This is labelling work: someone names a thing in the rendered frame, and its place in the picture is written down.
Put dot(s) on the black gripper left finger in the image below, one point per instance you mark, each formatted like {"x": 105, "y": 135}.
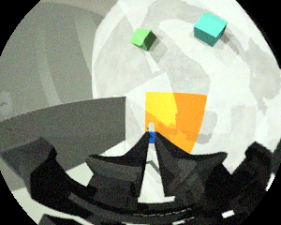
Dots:
{"x": 129, "y": 167}

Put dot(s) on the small light green block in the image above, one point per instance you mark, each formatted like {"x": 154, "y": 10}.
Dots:
{"x": 143, "y": 38}

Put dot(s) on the small cyan cube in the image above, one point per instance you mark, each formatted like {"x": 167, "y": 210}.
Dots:
{"x": 209, "y": 28}

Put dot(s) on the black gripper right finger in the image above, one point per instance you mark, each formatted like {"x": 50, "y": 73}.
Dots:
{"x": 176, "y": 166}

